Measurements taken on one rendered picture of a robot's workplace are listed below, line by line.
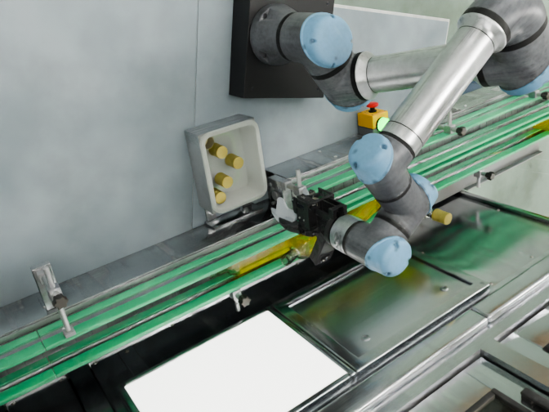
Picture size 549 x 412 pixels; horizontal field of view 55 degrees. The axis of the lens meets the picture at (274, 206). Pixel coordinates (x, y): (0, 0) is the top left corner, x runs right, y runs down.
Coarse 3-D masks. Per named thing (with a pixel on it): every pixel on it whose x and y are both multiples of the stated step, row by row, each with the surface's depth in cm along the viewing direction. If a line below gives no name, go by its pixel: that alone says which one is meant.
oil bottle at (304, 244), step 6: (294, 240) 141; (300, 240) 141; (306, 240) 140; (312, 240) 142; (294, 246) 140; (300, 246) 140; (306, 246) 140; (312, 246) 142; (300, 252) 140; (306, 252) 141; (300, 258) 142
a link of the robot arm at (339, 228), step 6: (342, 216) 104; (348, 216) 103; (354, 216) 104; (336, 222) 103; (342, 222) 102; (348, 222) 101; (354, 222) 101; (336, 228) 102; (342, 228) 101; (330, 234) 103; (336, 234) 102; (342, 234) 101; (330, 240) 104; (336, 240) 102; (342, 240) 101; (336, 246) 103; (342, 252) 103
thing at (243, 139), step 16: (224, 128) 134; (240, 128) 145; (256, 128) 139; (224, 144) 143; (240, 144) 146; (256, 144) 142; (208, 160) 142; (224, 160) 145; (256, 160) 145; (208, 176) 135; (240, 176) 149; (256, 176) 147; (224, 192) 148; (240, 192) 148; (256, 192) 148; (224, 208) 141
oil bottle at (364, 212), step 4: (372, 200) 157; (376, 200) 159; (364, 204) 154; (368, 204) 155; (372, 204) 157; (376, 204) 160; (356, 208) 152; (360, 208) 152; (364, 208) 153; (368, 208) 155; (372, 208) 157; (376, 208) 160; (348, 212) 151; (352, 212) 151; (356, 212) 150; (360, 212) 151; (364, 212) 153; (368, 212) 156; (372, 212) 158; (356, 216) 149; (360, 216) 151; (364, 216) 154; (368, 216) 156; (364, 220) 154
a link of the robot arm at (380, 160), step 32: (480, 0) 93; (512, 0) 92; (480, 32) 91; (512, 32) 93; (448, 64) 91; (480, 64) 92; (416, 96) 91; (448, 96) 90; (384, 128) 91; (416, 128) 89; (352, 160) 88; (384, 160) 86; (384, 192) 91
